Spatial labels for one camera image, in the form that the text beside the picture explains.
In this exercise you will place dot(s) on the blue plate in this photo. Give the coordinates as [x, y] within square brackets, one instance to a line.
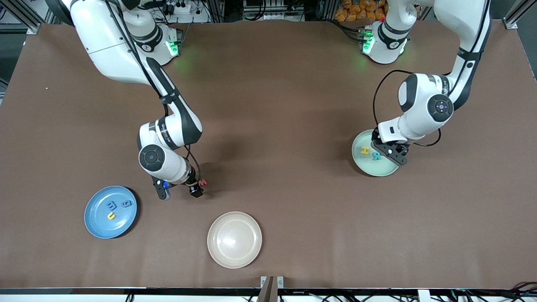
[121, 226]

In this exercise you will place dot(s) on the long white power strip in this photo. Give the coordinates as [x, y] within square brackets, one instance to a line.
[272, 16]

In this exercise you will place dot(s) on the teal foam letter R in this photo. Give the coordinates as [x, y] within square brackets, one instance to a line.
[377, 156]

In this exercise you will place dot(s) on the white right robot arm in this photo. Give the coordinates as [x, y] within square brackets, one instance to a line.
[168, 165]

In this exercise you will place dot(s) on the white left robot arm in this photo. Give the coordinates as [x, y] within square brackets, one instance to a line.
[419, 121]

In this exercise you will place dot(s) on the beige plate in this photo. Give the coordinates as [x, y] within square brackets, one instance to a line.
[234, 240]

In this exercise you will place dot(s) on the blue foam letter g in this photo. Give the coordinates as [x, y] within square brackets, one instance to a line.
[126, 204]

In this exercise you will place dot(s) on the orange mesh bags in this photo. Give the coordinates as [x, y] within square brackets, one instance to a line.
[356, 10]

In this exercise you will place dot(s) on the brown table cover sheet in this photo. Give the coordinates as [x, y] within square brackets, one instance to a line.
[293, 209]

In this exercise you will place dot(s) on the blue foam letter e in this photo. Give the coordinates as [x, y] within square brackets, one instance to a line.
[112, 205]

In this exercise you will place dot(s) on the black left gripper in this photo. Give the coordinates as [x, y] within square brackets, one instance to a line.
[399, 148]

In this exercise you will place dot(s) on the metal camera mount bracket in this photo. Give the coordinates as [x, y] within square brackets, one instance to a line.
[268, 291]

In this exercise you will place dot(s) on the black arm base connector plug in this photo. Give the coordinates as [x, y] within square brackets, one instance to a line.
[179, 40]
[361, 35]

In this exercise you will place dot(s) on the yellow foam letter H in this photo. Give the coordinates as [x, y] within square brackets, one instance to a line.
[365, 150]

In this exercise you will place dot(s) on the aluminium frame profile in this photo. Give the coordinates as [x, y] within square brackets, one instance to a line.
[514, 19]
[31, 26]

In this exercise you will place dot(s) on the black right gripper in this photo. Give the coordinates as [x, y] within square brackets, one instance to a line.
[194, 188]

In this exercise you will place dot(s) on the green plate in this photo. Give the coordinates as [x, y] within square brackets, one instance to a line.
[377, 168]

